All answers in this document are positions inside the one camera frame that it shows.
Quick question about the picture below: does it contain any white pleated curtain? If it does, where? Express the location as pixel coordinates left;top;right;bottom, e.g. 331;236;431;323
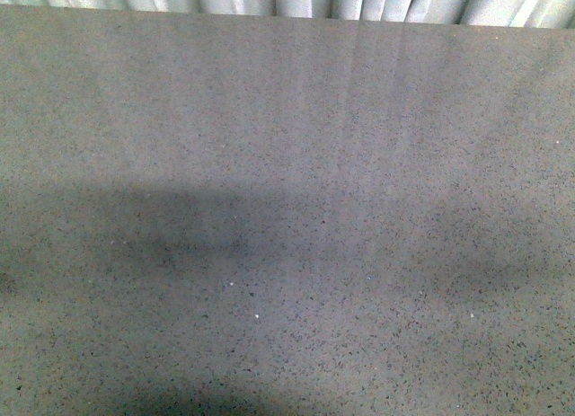
1;0;574;29

